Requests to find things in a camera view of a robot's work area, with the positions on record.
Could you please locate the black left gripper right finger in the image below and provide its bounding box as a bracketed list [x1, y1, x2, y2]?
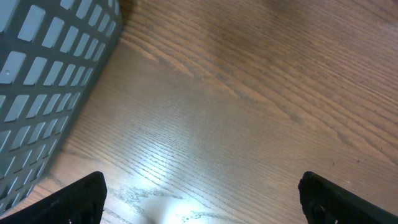
[298, 171, 397, 224]

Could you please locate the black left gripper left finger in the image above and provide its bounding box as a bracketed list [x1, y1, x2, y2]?
[1, 171, 107, 224]

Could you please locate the grey plastic shopping basket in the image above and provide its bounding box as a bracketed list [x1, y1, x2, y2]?
[1, 0, 123, 213]

